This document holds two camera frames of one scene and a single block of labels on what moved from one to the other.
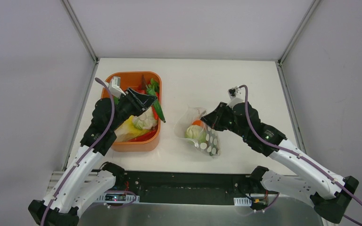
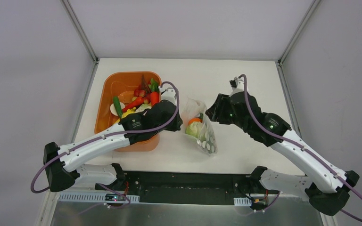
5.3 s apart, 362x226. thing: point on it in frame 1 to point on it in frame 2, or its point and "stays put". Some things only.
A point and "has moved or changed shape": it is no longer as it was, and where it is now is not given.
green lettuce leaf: x=154 y=85 stays put
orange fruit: x=198 y=122 has moved or changed shape
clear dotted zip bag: x=189 y=125 has moved or changed shape
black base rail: x=194 y=188 stays put
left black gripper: x=138 y=101 to x=175 y=119
